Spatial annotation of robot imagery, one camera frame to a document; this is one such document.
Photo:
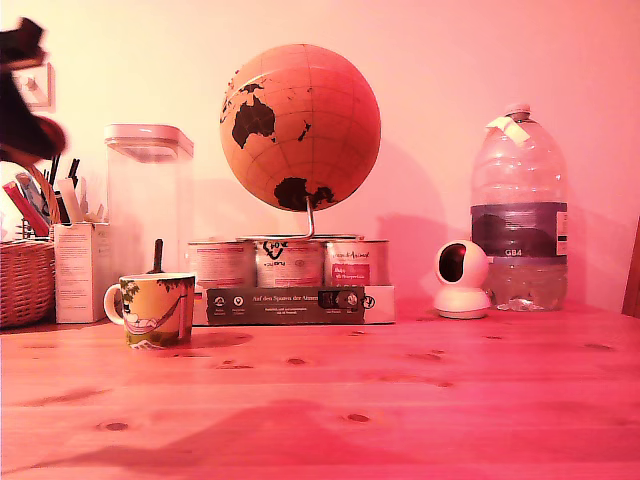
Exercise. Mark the printed coffee mug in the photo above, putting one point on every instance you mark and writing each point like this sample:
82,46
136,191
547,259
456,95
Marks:
150,310

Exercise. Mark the metal can with black print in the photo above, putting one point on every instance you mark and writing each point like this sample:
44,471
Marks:
290,270

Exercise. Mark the metal can with red label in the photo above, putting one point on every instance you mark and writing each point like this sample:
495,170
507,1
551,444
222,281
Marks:
357,265

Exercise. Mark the white box with black sleeve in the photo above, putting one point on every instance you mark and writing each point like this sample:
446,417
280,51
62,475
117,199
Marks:
280,305

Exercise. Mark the metal can with pale label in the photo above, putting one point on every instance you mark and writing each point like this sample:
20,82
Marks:
220,265

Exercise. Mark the globe on metal stand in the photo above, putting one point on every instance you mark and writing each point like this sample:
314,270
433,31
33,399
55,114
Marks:
310,125

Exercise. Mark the clear jar with white lid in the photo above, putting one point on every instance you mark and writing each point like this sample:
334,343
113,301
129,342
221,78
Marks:
150,200

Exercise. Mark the large clear water bottle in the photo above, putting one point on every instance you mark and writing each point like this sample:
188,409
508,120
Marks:
520,200

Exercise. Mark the white carton box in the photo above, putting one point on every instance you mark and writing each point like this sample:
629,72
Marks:
75,280

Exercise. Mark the black pen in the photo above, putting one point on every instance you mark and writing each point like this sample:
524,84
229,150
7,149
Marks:
55,170
74,172

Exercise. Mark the white paper card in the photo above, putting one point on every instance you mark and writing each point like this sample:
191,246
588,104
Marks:
67,200

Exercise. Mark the red flat pack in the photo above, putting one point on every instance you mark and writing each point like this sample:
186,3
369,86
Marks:
25,210

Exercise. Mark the wicker basket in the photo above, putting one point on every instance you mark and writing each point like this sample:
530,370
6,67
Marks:
25,285

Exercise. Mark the brown wooden board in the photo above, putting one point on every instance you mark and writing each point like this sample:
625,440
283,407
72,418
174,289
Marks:
632,280

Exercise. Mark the small white round camera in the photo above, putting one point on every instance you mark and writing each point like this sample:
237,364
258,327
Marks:
462,290

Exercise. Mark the white picture frame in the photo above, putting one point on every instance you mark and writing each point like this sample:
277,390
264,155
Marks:
45,100

